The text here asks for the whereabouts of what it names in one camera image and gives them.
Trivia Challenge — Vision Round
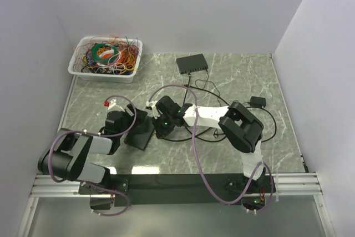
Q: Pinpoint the black network switch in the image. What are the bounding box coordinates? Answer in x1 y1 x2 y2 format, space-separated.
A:
124 117 154 151
176 54 208 74

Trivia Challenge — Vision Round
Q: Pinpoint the thick black ethernet cable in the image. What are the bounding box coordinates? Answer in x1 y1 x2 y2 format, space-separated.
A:
163 72 231 142

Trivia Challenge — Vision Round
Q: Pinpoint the thin black power cable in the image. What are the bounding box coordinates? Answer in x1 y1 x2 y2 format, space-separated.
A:
195 70 278 143

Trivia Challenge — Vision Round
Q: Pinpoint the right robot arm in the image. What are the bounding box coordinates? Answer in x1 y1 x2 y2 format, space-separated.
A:
146 95 265 192

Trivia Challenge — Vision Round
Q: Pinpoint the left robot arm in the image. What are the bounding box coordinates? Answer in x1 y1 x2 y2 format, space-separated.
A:
37 104 154 194

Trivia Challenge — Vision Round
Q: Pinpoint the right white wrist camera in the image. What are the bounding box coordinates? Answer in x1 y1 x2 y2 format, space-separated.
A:
146 100 156 110

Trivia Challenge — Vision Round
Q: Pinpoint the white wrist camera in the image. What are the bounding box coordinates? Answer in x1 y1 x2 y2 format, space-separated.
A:
104 99 125 112
146 100 156 110

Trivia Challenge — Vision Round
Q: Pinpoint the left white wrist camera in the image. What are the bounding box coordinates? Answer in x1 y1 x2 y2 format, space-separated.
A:
104 99 125 112

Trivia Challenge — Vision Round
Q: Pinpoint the white wire basket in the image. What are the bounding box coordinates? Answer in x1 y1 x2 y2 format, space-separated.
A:
68 36 143 83

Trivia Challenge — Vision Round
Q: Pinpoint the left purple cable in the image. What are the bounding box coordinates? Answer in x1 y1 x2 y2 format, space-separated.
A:
48 95 138 217

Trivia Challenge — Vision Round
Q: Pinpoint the bundle of coloured wires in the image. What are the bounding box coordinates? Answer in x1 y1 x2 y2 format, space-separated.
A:
72 35 140 75

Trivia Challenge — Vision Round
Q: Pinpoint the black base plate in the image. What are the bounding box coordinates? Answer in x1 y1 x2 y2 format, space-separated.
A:
78 173 277 208

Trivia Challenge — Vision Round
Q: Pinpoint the aluminium rail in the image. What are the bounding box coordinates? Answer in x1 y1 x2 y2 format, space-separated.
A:
30 173 323 198

